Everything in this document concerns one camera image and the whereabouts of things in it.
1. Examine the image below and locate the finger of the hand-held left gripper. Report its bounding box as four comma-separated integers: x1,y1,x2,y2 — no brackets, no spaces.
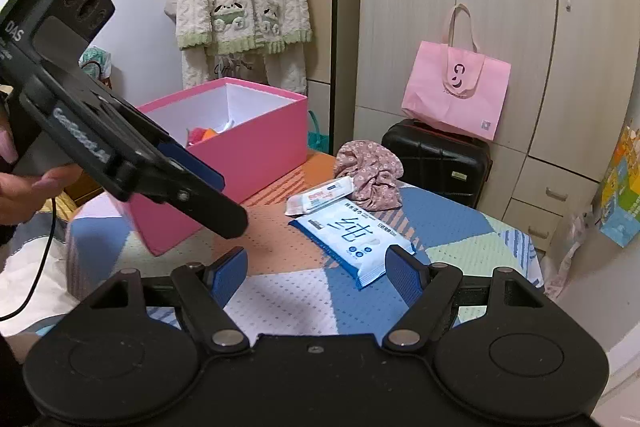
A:
157,138,225,196
122,164,249,241

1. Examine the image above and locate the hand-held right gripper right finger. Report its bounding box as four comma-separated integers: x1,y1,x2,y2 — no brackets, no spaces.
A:
382,244,551,350

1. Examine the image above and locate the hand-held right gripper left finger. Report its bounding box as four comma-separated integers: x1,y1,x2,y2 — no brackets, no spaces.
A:
75,247,251,354

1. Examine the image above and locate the pink cardboard box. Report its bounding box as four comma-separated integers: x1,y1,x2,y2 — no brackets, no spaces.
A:
109,77,309,257

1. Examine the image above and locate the person's left hand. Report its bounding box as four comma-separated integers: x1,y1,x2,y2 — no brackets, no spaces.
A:
0,109,85,226

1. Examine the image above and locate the green patterned bag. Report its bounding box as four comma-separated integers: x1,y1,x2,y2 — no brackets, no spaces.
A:
80,47,113,88

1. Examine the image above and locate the large blue white wipes pack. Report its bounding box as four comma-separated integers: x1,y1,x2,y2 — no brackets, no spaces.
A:
289,199,417,291

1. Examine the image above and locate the small pink white wipes pack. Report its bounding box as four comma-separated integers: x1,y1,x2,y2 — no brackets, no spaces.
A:
285,177,355,216

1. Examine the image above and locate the floral pink cloth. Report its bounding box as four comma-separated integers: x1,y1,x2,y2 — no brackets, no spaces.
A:
332,139,405,211

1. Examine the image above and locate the black suitcase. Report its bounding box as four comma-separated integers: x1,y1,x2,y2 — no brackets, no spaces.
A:
381,119,493,209

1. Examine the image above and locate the teal bag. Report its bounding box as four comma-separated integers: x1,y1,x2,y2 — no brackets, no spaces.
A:
307,111,331,154

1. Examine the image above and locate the clear plastic bag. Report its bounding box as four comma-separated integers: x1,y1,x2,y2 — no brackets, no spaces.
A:
542,212,598,300

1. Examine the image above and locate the pink tote bag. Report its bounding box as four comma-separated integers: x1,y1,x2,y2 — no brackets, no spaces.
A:
401,4,512,142

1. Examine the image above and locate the white cloth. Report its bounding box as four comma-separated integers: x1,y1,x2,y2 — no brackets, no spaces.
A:
0,218,76,338

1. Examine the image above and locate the colourful paper bag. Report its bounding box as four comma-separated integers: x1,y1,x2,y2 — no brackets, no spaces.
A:
595,122,640,249

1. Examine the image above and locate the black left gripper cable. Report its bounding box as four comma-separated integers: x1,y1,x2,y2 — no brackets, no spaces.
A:
0,192,57,321

